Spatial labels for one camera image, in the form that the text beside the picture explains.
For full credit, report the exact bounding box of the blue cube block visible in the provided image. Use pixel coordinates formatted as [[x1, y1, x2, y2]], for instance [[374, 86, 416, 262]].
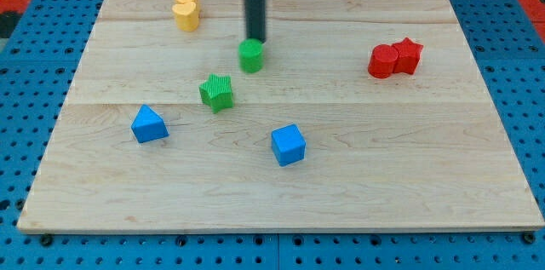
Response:
[[271, 124, 307, 167]]

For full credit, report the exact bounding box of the blue triangle block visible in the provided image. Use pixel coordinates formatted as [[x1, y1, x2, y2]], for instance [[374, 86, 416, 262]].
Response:
[[130, 105, 169, 143]]

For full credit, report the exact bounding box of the green star block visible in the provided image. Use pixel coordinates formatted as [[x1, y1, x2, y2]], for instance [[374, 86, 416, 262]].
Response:
[[199, 73, 234, 113]]

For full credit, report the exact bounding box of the green cylinder block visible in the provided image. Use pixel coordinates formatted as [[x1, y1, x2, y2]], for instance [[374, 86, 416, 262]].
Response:
[[238, 38, 263, 73]]

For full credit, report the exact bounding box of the wooden board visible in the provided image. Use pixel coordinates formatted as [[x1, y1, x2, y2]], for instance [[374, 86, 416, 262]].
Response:
[[18, 0, 544, 234]]

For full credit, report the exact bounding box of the red cylinder block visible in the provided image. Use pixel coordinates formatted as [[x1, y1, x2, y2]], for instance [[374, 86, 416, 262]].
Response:
[[368, 44, 399, 79]]

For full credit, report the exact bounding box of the yellow heart block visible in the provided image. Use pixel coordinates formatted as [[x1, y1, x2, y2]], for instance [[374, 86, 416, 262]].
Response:
[[172, 2, 199, 32]]

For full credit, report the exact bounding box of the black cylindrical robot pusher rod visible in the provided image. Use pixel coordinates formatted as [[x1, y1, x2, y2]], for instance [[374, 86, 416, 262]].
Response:
[[242, 0, 267, 44]]

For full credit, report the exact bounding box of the red star block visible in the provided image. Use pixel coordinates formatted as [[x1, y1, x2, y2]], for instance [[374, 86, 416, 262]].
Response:
[[392, 37, 423, 75]]

